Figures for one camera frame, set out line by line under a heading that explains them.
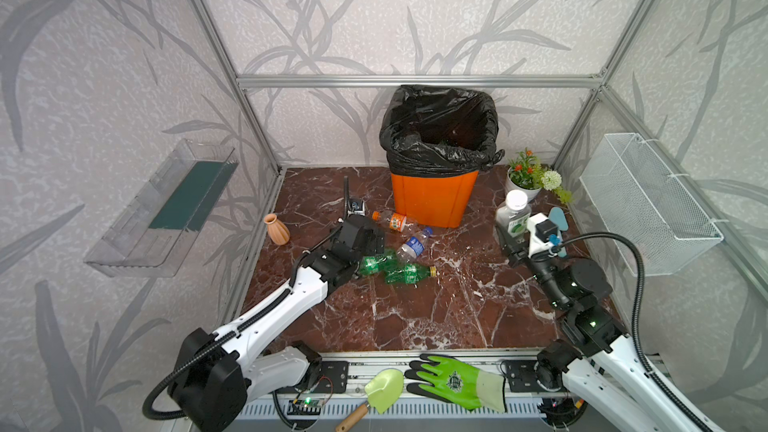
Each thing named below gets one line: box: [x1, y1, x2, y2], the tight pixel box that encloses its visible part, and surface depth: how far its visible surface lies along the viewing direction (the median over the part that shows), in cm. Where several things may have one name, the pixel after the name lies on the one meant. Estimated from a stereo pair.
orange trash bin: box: [390, 170, 479, 229], surface depth 96 cm
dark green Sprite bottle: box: [358, 248, 400, 276], surface depth 91 cm
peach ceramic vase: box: [263, 213, 291, 245], surface depth 95 cm
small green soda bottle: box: [385, 263, 437, 285], surface depth 89 cm
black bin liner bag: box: [379, 85, 505, 177], surface depth 87 cm
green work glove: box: [405, 354, 507, 412], surface depth 74 cm
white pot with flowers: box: [506, 147, 574, 204], surface depth 101 cm
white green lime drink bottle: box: [495, 189, 532, 238], surface depth 62 cm
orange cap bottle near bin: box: [372, 210, 420, 236], surface depth 102 cm
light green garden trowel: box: [335, 368, 404, 432], surface depth 74 cm
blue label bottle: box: [397, 227, 434, 262], surface depth 96 cm
